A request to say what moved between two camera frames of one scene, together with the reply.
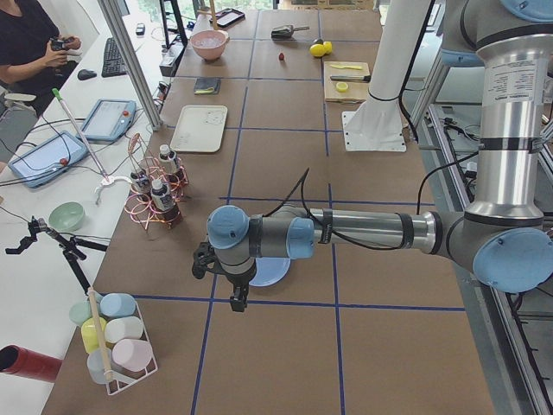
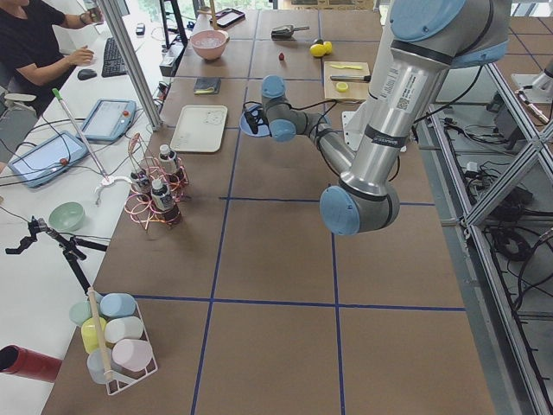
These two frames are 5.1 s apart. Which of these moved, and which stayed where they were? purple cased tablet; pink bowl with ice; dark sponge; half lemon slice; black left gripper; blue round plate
Moved: blue round plate; black left gripper
Stayed: purple cased tablet; pink bowl with ice; dark sponge; half lemon slice
